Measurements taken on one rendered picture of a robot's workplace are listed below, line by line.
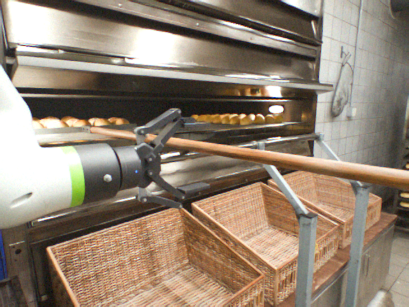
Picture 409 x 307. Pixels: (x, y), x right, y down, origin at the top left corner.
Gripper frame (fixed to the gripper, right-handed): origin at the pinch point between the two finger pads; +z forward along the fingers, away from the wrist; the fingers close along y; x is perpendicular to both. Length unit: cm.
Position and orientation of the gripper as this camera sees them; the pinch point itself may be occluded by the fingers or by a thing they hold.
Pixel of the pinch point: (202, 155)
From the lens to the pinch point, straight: 59.3
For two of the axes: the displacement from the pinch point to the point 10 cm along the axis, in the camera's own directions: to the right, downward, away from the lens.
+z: 7.5, -1.2, 6.5
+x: 6.6, 1.4, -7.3
